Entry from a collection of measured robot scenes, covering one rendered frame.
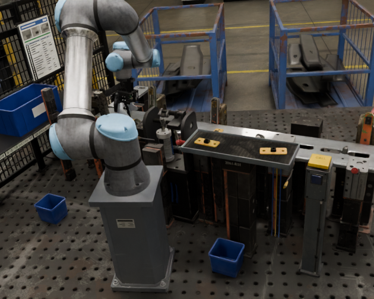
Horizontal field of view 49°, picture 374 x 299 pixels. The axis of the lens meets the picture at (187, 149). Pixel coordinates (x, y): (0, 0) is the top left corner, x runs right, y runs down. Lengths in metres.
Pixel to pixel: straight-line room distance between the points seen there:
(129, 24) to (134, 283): 0.90
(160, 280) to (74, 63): 0.80
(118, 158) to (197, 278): 0.56
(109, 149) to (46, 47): 1.21
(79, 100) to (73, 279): 0.70
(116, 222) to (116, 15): 0.66
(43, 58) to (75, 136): 1.12
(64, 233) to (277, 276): 0.91
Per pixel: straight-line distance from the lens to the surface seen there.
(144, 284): 1.54
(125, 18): 1.42
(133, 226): 1.36
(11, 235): 1.99
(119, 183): 1.30
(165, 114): 1.62
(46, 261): 1.79
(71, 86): 1.34
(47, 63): 2.38
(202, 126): 1.88
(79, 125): 1.29
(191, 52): 4.57
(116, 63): 1.75
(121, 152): 1.25
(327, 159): 1.33
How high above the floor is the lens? 1.86
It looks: 30 degrees down
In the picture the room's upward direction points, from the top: 6 degrees counter-clockwise
